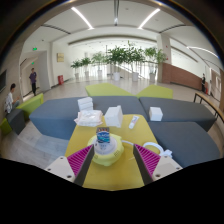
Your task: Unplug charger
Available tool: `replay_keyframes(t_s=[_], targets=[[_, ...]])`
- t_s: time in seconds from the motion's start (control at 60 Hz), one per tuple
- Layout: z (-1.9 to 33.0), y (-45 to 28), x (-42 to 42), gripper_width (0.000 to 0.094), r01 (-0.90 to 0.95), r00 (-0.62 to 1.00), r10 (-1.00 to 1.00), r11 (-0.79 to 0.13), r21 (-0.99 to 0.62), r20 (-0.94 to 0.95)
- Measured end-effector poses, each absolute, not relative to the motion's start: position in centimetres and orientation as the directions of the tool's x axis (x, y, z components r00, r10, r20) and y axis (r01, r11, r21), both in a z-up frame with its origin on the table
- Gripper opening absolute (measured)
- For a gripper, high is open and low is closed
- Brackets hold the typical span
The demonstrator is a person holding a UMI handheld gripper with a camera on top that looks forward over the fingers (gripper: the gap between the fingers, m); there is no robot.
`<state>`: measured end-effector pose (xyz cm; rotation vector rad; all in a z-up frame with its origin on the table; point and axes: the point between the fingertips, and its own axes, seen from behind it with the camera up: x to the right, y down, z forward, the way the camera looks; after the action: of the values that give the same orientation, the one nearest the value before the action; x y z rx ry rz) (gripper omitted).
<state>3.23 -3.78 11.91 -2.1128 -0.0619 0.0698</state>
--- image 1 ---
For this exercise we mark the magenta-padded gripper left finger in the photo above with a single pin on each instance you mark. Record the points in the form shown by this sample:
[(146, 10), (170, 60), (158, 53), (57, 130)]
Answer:
[(63, 166)]

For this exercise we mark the round yellow-green power strip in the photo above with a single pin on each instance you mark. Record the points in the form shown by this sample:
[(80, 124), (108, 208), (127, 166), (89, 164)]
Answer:
[(106, 154)]

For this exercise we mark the dark grey ottoman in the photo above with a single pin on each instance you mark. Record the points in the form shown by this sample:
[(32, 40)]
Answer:
[(16, 120)]

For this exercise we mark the white cube tissue box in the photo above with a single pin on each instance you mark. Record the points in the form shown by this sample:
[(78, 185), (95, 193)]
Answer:
[(113, 116)]

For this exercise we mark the white tube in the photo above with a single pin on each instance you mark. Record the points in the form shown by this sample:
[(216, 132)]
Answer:
[(133, 122)]

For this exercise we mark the stack of white boxes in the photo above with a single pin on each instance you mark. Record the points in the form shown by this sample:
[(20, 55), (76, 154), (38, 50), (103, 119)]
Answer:
[(85, 103)]

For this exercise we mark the grey sofa with small box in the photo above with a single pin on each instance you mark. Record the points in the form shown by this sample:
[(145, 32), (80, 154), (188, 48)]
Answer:
[(183, 111)]

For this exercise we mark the ceiling strip lights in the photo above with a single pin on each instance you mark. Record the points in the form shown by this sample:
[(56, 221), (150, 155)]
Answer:
[(81, 17)]

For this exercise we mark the red bin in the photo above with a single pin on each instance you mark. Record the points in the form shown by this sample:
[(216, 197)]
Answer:
[(60, 80)]

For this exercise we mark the green sofa beside wall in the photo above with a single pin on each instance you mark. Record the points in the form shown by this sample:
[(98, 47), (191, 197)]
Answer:
[(30, 105)]

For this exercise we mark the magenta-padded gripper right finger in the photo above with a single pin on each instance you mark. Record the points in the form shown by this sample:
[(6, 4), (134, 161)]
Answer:
[(164, 166)]

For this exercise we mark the white wet wipes packet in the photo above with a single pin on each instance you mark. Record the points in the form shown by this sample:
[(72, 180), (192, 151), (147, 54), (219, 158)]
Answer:
[(88, 118)]

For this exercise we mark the green exit sign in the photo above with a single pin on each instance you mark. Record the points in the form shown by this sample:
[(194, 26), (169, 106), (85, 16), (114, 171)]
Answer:
[(34, 48)]

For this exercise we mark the yellow wall picture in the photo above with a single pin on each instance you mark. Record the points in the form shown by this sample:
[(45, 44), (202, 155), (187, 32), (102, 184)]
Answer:
[(60, 57)]

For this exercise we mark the small white box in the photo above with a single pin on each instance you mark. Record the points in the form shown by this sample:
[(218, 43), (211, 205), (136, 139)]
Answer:
[(155, 114)]

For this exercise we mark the row of potted plants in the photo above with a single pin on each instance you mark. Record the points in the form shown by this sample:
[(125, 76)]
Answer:
[(116, 56)]

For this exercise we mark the black metal railing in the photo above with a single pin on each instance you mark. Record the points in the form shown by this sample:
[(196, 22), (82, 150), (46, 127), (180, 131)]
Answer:
[(208, 101)]

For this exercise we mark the person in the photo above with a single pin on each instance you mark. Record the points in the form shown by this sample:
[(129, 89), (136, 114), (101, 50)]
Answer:
[(33, 80), (9, 100), (203, 82)]

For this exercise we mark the wide grey sofa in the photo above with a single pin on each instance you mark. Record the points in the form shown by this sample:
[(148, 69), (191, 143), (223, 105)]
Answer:
[(186, 143)]

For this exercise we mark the dark charger block blue label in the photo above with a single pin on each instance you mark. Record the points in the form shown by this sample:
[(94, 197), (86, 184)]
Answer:
[(103, 136)]

